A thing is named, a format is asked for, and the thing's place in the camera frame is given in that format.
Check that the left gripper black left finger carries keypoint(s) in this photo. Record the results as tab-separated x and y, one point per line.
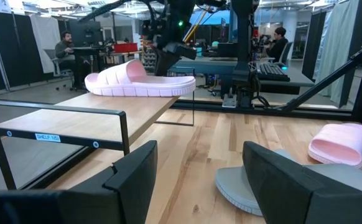
128	193

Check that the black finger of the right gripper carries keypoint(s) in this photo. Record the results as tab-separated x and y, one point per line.
164	67

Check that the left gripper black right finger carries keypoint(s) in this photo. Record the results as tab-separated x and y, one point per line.
277	186

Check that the pink rubber slide sandal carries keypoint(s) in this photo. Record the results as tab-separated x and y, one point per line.
339	146
143	85

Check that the grey rubber slide sandal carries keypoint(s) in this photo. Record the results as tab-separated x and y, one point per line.
234	186

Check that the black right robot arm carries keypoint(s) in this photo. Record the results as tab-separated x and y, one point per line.
244	46

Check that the white shelf label sticker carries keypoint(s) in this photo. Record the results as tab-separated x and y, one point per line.
48	137

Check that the small parts storage rack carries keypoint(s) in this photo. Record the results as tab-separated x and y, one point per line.
149	56

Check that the red storage box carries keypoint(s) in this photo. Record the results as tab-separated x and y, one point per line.
125	47

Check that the black computer monitor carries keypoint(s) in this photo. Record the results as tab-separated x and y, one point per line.
86	32

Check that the person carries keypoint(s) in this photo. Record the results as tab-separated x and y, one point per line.
64	49
277	46

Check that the black computer keyboard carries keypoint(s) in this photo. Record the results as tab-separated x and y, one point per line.
272	72

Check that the grey office chair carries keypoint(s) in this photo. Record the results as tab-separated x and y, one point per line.
58	63

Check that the dark office chair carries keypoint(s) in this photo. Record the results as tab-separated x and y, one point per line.
287	53

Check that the white fabric divider panel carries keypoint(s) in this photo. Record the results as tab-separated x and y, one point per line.
45	40

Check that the grey green curtain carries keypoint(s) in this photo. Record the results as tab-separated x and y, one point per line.
336	46

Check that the black room divider panels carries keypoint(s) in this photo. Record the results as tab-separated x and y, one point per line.
10	53

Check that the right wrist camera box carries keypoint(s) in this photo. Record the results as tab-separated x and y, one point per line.
187	52

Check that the wooden shelf with black frame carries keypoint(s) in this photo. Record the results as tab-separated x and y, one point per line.
100	118

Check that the black metal rig frame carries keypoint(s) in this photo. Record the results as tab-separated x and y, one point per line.
324	78

